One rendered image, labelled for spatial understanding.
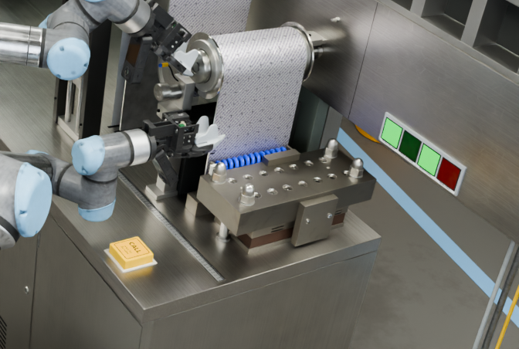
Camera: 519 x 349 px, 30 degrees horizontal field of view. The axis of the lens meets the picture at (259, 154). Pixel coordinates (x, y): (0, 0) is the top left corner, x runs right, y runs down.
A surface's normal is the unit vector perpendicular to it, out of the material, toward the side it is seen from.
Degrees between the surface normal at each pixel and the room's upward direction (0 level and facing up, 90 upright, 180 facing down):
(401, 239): 0
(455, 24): 0
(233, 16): 92
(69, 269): 90
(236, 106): 90
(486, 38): 90
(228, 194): 0
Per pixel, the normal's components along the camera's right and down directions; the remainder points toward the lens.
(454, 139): -0.80, 0.17
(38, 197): 0.96, 0.22
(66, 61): 0.15, 0.52
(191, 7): 0.58, 0.52
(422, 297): 0.18, -0.85
